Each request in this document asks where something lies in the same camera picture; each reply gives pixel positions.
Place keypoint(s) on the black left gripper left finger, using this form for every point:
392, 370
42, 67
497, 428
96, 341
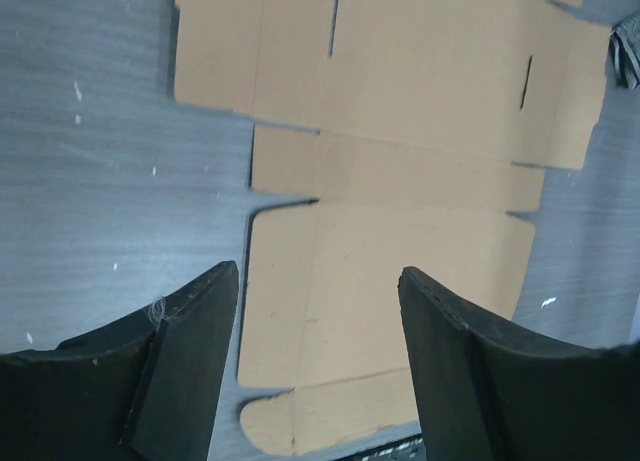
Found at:
143, 387

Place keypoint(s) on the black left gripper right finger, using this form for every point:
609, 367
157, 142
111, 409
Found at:
489, 389

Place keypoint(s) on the brown cardboard box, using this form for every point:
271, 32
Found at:
415, 131

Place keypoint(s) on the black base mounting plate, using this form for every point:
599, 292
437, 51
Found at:
407, 449

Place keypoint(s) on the black white striped cloth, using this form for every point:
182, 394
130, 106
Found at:
624, 51

